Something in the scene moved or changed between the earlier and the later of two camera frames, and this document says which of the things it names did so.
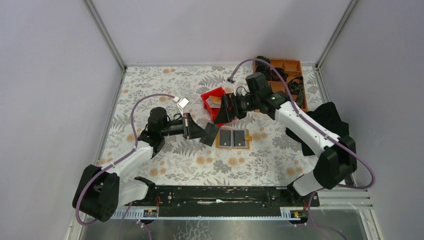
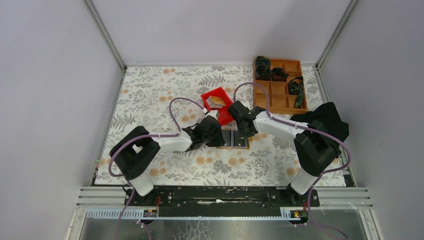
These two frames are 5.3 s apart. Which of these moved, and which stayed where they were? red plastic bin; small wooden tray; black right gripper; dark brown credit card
Moved: black right gripper
Stayed: small wooden tray; dark brown credit card; red plastic bin
